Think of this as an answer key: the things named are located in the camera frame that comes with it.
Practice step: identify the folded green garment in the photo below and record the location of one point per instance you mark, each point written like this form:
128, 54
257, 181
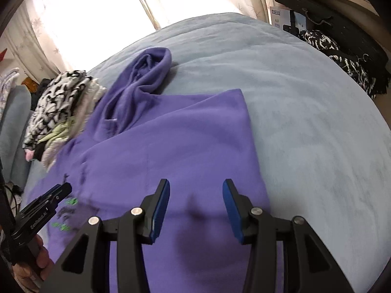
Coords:
58, 132

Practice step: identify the folded black garment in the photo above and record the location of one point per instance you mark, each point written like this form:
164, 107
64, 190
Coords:
38, 154

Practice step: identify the person's left hand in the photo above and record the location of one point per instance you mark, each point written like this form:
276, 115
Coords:
27, 276

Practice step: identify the light blue bed blanket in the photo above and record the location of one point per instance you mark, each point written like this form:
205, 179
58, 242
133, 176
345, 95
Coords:
305, 128

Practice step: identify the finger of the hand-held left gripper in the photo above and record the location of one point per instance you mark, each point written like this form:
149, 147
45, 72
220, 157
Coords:
59, 193

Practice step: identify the white cardboard box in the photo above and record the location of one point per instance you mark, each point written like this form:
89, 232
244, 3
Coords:
279, 18

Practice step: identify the purple hoodie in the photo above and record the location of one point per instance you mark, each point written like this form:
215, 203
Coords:
183, 134

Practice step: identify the black and white patterned cloth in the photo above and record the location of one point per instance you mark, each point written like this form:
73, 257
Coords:
351, 64

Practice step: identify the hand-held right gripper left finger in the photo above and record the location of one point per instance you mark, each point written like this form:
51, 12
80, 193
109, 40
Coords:
160, 210

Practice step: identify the black and white patterned garment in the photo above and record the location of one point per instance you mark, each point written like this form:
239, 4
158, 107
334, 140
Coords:
58, 97

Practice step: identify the grey blue pillow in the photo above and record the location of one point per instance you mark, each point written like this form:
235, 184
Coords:
12, 128

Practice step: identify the pink and white plush toy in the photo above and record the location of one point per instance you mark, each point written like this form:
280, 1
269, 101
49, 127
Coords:
28, 156

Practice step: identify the dark knitted blanket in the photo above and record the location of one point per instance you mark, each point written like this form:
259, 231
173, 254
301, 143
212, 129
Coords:
44, 87

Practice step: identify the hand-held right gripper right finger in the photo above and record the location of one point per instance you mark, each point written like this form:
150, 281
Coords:
230, 210

